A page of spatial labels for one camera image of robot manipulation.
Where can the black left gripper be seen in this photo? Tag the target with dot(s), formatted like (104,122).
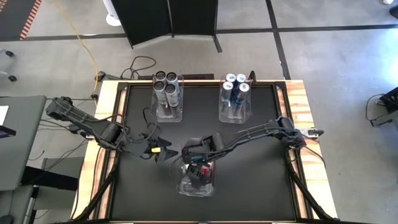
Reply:
(144,146)

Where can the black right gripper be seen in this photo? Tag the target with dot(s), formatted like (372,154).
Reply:
(196,171)

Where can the clear plastic storage bin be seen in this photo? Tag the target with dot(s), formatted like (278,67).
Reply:
(186,189)
(174,116)
(233,118)

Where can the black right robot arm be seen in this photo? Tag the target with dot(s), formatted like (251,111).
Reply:
(248,135)

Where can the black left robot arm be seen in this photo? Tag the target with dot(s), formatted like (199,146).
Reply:
(109,133)

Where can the black power strip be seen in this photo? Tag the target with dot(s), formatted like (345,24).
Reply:
(199,76)

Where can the black folding partition screen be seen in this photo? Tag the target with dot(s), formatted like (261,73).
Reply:
(146,18)

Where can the white stand with round base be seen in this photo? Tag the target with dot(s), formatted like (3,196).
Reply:
(112,20)

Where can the grey desk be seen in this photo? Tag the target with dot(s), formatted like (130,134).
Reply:
(21,140)

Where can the dark flat device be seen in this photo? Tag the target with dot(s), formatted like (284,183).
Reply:
(6,132)

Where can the white paper sheet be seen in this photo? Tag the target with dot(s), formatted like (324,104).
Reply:
(3,115)

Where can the chair base with casters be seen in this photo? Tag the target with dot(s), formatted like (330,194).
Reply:
(12,78)

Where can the black mat with striped edge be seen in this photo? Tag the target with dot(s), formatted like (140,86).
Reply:
(12,18)

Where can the black equipment stand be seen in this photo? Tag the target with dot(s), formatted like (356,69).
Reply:
(390,101)

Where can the person's shoe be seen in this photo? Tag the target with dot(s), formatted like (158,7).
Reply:
(395,12)

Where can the black frame strut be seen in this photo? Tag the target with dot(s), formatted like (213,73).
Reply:
(93,202)
(311,199)

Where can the wooden table frame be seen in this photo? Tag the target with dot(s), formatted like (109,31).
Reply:
(314,174)

